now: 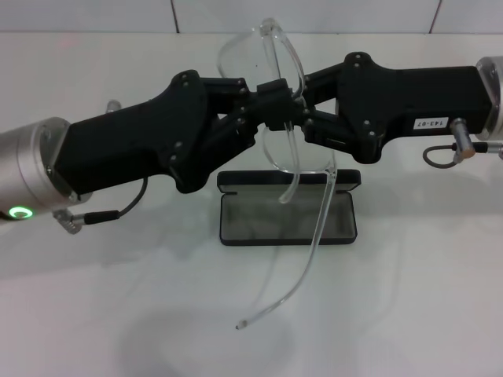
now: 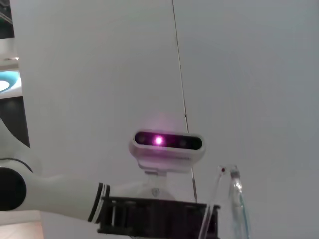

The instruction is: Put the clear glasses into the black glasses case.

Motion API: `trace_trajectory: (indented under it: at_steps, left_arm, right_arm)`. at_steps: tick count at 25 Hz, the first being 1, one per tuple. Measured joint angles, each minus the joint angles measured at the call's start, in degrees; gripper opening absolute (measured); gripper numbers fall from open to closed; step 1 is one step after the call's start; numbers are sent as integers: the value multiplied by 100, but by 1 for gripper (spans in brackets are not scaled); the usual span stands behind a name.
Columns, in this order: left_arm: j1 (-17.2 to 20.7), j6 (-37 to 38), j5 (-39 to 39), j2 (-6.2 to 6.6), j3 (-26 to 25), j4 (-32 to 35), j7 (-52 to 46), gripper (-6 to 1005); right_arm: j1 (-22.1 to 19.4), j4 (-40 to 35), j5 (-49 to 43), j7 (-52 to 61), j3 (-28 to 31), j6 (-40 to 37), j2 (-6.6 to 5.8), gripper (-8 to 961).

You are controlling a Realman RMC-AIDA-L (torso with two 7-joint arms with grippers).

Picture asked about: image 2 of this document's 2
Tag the white head camera mount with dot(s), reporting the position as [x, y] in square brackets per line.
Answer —
[155, 185]

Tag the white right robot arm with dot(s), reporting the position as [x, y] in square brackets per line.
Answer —
[62, 196]

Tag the white head camera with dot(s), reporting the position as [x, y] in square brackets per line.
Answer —
[169, 152]

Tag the clear plastic glasses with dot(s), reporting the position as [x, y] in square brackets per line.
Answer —
[235, 189]

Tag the round teal ceiling lamp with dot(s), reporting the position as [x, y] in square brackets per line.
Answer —
[7, 77]

